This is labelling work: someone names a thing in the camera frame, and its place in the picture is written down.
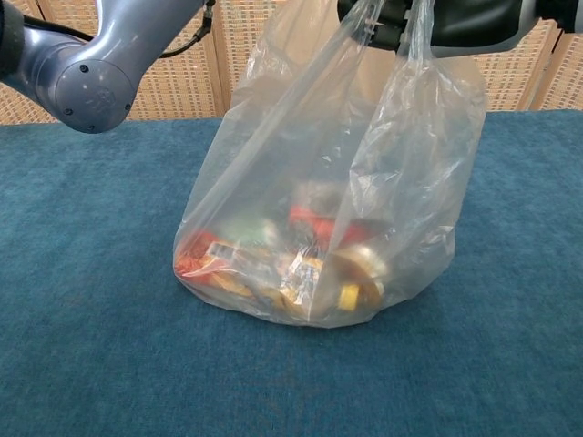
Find green and white pouch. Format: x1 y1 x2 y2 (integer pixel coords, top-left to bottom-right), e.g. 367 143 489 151
225 216 281 247

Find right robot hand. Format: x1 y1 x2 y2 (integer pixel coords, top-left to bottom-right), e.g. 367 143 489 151
336 0 538 59

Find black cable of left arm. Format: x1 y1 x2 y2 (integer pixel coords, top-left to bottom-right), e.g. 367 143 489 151
22 0 218 59

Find red and yellow snack packet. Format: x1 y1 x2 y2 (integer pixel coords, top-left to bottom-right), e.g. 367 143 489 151
175 231 320 315

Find clear plastic bag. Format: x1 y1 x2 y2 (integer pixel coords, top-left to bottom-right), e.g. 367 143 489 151
174 0 486 328

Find woven bamboo folding screen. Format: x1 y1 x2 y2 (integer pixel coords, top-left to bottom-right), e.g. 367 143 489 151
0 0 583 125

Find blue carpet table mat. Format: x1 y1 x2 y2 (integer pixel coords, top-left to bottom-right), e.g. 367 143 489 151
0 108 583 437

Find red wrapped snack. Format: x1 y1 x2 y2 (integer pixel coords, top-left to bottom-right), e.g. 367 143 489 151
289 204 370 247

